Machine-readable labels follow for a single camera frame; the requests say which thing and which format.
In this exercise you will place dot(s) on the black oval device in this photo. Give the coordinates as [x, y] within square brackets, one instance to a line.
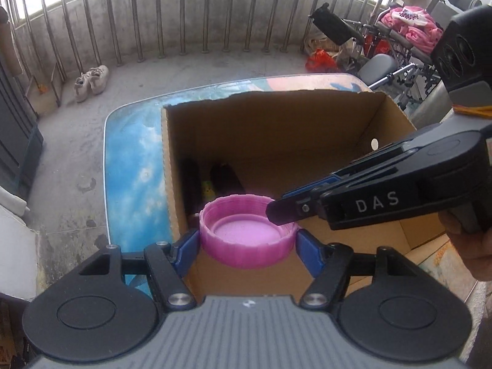
[226, 178]

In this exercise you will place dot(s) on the beige bag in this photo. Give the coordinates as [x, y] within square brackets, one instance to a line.
[319, 42]

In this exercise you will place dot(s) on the person's right hand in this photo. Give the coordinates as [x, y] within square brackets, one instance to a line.
[472, 253]

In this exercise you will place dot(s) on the small metal rack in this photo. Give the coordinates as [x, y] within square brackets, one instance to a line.
[46, 92]

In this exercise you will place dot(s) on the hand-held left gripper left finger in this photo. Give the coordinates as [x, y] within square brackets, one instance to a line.
[186, 251]

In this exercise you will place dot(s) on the pink clothes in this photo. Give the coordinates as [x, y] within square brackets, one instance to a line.
[411, 32]

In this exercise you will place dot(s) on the brown cardboard box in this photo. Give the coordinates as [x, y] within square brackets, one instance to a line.
[288, 142]

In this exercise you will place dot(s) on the red plastic bag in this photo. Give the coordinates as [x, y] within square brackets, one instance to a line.
[321, 61]

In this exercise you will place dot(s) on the grey cabinet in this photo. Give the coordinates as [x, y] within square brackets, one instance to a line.
[15, 130]

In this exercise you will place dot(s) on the black lipstick tube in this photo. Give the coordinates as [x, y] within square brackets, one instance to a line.
[191, 188]

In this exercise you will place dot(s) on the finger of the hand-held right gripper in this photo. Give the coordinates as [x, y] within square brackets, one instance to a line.
[292, 209]
[365, 165]

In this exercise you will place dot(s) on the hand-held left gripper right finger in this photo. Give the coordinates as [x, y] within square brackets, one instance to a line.
[307, 255]

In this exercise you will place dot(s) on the pink ribbed lid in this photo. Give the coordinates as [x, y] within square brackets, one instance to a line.
[250, 255]

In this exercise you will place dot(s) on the metal railing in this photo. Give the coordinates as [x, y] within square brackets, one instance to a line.
[206, 46]

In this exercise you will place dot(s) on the green lip balm stick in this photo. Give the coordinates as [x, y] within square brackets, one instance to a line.
[208, 191]

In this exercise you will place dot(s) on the wheelchair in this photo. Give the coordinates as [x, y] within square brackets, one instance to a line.
[334, 27]

